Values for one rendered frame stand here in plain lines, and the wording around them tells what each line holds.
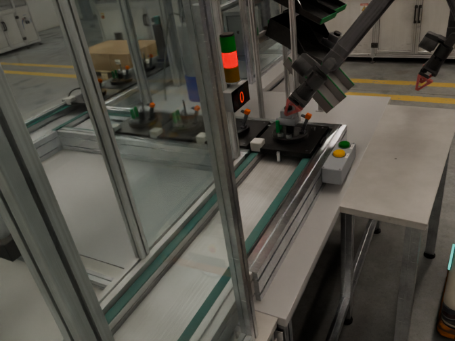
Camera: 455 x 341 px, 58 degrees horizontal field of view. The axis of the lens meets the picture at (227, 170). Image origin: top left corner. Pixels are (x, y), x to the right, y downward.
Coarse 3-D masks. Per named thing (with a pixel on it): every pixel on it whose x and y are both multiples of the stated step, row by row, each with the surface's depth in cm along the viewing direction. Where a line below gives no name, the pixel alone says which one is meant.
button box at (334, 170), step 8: (336, 144) 154; (352, 144) 152; (352, 152) 149; (328, 160) 144; (336, 160) 143; (344, 160) 143; (352, 160) 151; (328, 168) 140; (336, 168) 139; (344, 168) 141; (328, 176) 141; (336, 176) 139; (344, 176) 142; (336, 184) 141
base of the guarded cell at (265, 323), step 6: (258, 312) 104; (258, 318) 102; (264, 318) 102; (270, 318) 102; (276, 318) 101; (258, 324) 101; (264, 324) 100; (270, 324) 100; (276, 324) 102; (258, 330) 99; (264, 330) 99; (270, 330) 99; (258, 336) 98; (264, 336) 97; (270, 336) 99
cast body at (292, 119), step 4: (284, 108) 156; (288, 108) 155; (292, 108) 157; (280, 112) 157; (280, 116) 158; (284, 116) 157; (288, 116) 156; (292, 116) 156; (296, 116) 157; (280, 120) 158; (284, 120) 158; (288, 120) 157; (292, 120) 156; (296, 120) 157; (280, 124) 159; (284, 124) 158; (288, 124) 158; (292, 124) 157; (296, 124) 157
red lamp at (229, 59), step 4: (232, 52) 133; (236, 52) 135; (224, 56) 134; (228, 56) 133; (232, 56) 133; (236, 56) 135; (224, 60) 134; (228, 60) 134; (232, 60) 134; (236, 60) 135; (224, 64) 135; (228, 64) 134; (232, 64) 134; (236, 64) 135
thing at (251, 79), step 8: (240, 0) 234; (240, 8) 236; (240, 16) 239; (248, 32) 244; (248, 40) 246; (248, 48) 247; (248, 56) 249; (280, 56) 292; (248, 64) 252; (272, 64) 281; (248, 72) 255; (264, 72) 271; (248, 80) 257
